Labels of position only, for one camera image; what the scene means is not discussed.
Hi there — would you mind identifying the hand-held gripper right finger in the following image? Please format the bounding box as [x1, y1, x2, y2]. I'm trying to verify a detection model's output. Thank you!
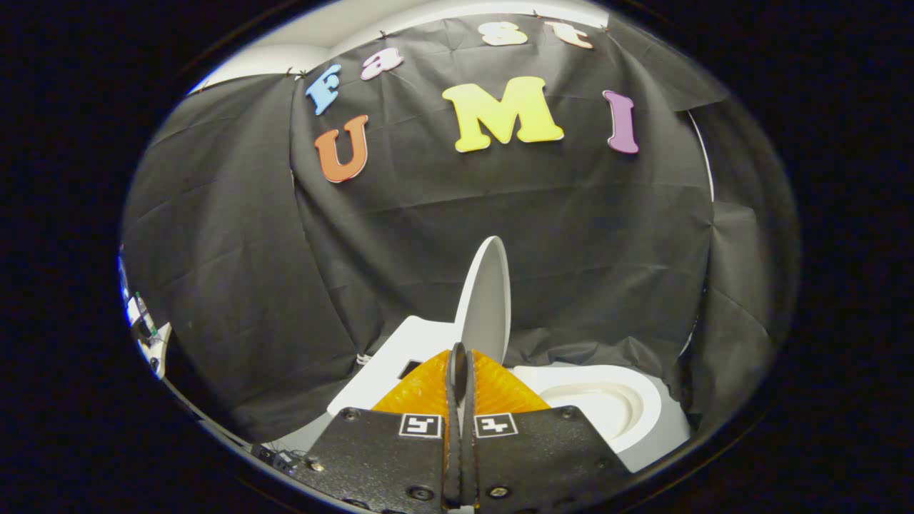
[463, 348, 633, 510]

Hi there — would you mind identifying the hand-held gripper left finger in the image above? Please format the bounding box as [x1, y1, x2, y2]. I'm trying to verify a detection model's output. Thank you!
[303, 342, 465, 512]

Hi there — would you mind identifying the white toilet lid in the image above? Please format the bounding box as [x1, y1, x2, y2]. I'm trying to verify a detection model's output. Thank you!
[454, 236, 512, 366]

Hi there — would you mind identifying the white toilet body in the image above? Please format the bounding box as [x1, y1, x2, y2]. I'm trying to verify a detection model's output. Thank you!
[327, 316, 692, 473]

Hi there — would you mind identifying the white toilet seat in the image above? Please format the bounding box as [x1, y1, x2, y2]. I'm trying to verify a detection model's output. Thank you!
[513, 365, 663, 455]

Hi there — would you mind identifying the small black device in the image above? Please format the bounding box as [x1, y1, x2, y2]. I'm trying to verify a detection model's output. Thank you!
[250, 443, 308, 473]

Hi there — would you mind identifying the black backdrop cloth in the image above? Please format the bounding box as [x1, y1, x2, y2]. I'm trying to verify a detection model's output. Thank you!
[120, 11, 800, 443]

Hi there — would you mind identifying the white device with cables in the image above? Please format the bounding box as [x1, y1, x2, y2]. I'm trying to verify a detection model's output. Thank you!
[118, 257, 173, 379]

